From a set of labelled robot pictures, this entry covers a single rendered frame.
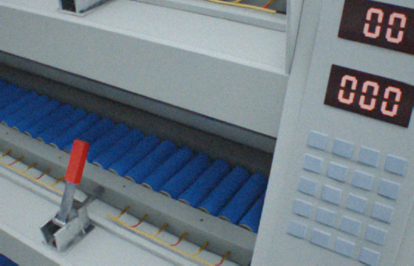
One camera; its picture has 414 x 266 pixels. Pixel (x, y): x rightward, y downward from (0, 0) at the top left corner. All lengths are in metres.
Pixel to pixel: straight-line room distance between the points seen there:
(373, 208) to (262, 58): 0.11
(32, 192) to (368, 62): 0.36
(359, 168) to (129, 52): 0.17
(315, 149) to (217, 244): 0.16
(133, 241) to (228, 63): 0.20
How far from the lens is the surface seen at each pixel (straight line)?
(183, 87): 0.34
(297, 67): 0.30
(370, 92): 0.28
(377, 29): 0.28
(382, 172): 0.29
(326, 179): 0.30
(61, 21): 0.40
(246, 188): 0.47
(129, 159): 0.52
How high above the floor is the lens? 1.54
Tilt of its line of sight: 17 degrees down
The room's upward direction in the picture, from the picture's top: 9 degrees clockwise
